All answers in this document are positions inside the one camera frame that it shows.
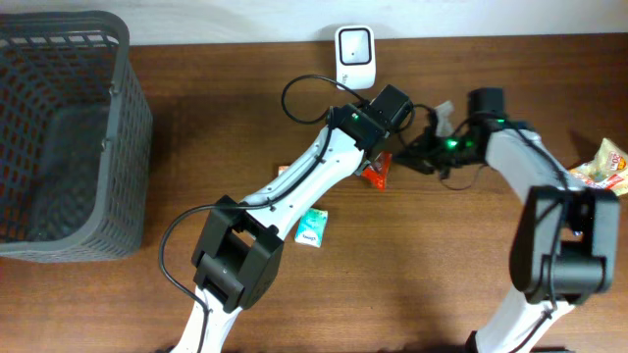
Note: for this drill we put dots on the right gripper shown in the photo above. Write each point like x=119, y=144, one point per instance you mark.
x=427, y=157

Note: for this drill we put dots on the red candy bag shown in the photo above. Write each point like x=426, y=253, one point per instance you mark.
x=377, y=172

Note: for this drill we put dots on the teal tissue pack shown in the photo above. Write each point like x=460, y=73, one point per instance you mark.
x=311, y=227

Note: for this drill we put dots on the yellow snack bag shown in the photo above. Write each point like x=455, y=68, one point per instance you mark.
x=608, y=169

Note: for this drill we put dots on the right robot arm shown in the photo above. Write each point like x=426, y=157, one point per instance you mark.
x=565, y=246

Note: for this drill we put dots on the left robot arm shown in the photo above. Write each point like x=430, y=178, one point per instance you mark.
x=239, y=250

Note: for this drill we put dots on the white barcode scanner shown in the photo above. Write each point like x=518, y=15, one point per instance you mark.
x=355, y=57

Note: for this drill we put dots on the dark grey plastic basket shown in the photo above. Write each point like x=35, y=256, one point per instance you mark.
x=75, y=139

